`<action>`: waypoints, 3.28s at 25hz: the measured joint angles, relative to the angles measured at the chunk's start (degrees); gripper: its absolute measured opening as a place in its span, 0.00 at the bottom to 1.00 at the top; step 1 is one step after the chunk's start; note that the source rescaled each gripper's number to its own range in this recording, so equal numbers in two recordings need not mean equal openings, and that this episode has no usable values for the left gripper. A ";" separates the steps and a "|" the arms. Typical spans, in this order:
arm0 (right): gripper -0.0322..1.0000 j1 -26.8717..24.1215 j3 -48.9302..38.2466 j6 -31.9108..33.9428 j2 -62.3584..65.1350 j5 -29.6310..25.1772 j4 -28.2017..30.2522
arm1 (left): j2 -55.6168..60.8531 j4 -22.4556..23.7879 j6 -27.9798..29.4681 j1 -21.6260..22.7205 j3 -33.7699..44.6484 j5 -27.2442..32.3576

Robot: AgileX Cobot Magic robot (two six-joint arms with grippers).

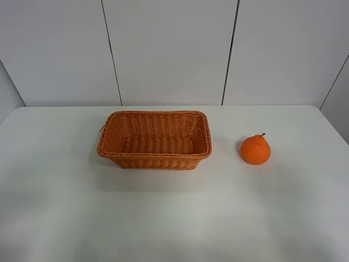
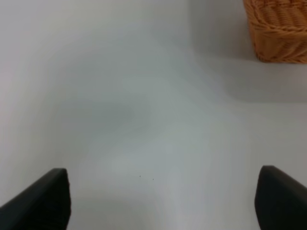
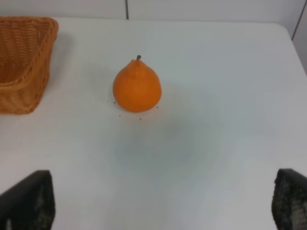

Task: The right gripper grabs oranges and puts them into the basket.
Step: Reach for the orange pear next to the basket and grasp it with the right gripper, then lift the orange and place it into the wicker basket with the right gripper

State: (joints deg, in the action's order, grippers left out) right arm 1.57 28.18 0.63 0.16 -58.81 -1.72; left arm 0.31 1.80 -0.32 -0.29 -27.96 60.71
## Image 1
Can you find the orange with stem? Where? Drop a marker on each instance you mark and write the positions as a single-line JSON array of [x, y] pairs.
[[255, 150]]

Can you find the orange woven wicker basket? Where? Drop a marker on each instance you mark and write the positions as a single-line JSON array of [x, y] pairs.
[[172, 140]]

